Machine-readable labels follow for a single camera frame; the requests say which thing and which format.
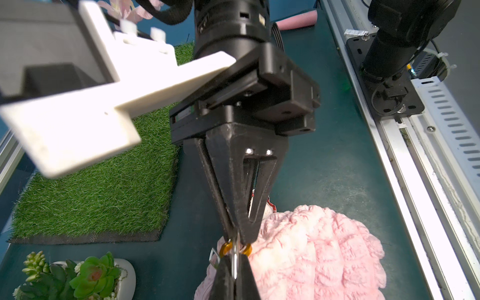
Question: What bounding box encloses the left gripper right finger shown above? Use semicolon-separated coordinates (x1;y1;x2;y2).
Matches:
236;254;261;300

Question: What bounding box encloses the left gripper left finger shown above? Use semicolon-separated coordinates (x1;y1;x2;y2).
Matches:
209;256;235;300

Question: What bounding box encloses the white cat plush keychain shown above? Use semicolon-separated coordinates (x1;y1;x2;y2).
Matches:
249;189;277;220

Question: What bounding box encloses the small potted succulent plant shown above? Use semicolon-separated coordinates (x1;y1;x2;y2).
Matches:
12;251;136;300

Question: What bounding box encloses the pink cherry blossom tree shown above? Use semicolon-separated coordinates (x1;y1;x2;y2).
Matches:
97;0;153;24

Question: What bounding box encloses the purple pink toy rake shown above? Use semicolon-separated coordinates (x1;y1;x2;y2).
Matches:
276;10;318;31

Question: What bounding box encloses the aluminium front rail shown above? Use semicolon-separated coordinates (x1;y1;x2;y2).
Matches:
320;1;480;300

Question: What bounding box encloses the pink knitted bag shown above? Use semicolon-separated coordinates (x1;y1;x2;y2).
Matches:
194;204;387;300

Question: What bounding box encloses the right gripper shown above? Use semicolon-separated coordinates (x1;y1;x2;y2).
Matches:
169;1;321;245

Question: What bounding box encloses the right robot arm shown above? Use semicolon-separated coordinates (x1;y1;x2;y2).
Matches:
169;1;460;245

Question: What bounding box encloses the green artificial grass mat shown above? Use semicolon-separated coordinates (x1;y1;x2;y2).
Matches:
9;42;196;245

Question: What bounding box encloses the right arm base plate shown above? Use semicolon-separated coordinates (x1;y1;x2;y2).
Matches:
346;32;425;121

